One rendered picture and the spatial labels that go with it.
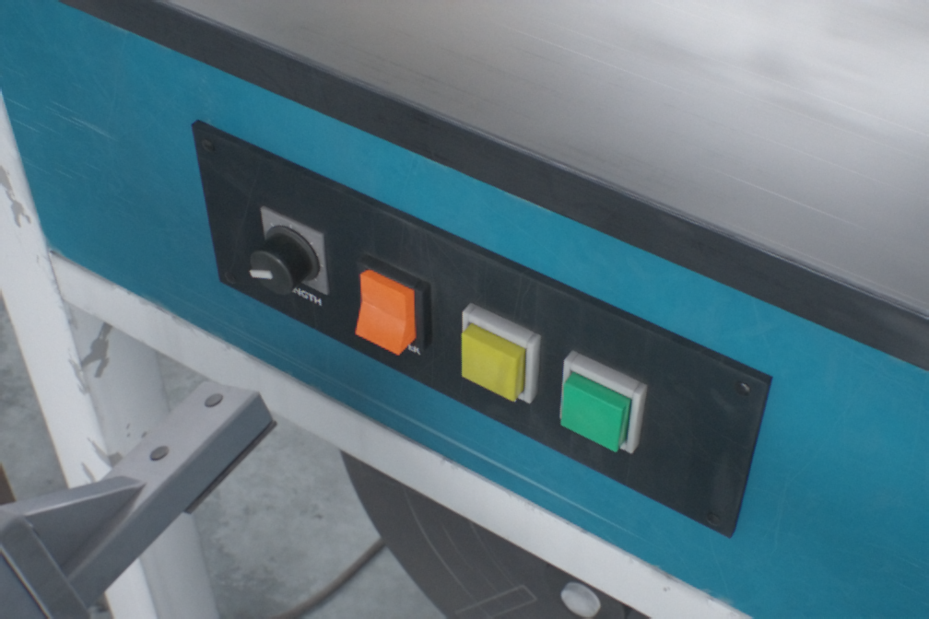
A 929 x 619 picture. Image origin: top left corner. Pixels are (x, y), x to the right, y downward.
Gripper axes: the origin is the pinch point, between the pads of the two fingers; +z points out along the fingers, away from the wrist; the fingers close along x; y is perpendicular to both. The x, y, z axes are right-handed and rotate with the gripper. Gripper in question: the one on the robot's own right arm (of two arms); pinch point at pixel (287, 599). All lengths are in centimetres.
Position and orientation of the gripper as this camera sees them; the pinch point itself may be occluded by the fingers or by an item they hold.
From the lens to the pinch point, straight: 45.3
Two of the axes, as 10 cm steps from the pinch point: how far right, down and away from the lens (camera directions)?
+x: -3.3, -8.0, -5.0
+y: 7.7, 0.8, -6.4
